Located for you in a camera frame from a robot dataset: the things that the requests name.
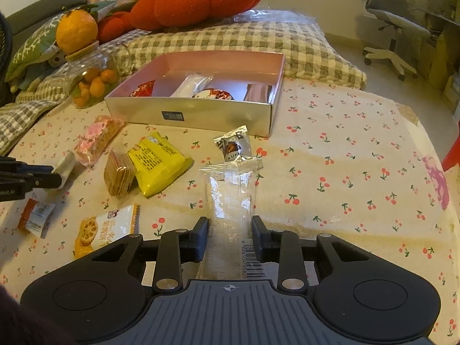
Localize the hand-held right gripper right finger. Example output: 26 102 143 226
252 216 376 294

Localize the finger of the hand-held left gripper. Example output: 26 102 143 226
20 173 62 189
0 156 55 175

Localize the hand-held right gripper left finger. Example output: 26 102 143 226
86 217 210 294

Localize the white and green snack packet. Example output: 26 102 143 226
52 151 77 190

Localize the orange and white small packet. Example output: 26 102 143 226
17 198 56 238

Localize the clear plastic snack packet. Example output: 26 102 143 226
199 157 270 281

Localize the pink floral snack packet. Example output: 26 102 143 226
74 115 126 166

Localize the clear packet of brown crackers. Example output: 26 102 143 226
103 150 136 198

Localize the white packet with lotus chips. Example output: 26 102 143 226
73 204 141 259

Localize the yellow snack packet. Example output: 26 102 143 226
129 132 193 198

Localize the blue and silver patterned packet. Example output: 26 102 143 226
213 125 258 164

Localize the silver cardboard box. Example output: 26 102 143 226
104 51 285 138

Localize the small red and white packet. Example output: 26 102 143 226
129 80 157 97

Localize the red packet with white cartoon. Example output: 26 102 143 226
191 88 236 101

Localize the gold snack packet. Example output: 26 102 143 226
244 83 277 103

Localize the grey checkered blanket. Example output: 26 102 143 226
0 75 76 155

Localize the pile of small tangerines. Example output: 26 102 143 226
72 68 119 108

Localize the black fan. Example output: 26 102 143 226
0 12 13 106

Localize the blue and white plush toy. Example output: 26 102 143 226
16 47 70 90

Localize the cherry print bed sheet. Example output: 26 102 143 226
0 79 460 345

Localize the green pillow with white print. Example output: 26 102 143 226
4 5 97 83

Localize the wooden jar lid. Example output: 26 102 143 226
65 39 99 62

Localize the person's dark red clothing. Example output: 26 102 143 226
0 284 47 345

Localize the large orange citrus fruit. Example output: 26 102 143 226
55 10 99 54

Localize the grey headboard cushion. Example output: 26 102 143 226
6 0 89 37

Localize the small red plush fruit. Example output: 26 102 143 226
96 11 135 44

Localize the green checkered pillow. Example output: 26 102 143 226
113 20 368 90

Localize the red plastic stool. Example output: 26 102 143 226
441 126 460 173

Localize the big red tomato plush pillow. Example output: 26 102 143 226
129 0 264 31

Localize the clear plastic bag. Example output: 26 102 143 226
233 7 319 24

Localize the grey office chair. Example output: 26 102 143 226
359 0 432 81

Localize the glass jar with handle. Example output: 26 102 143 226
66 39 135 110

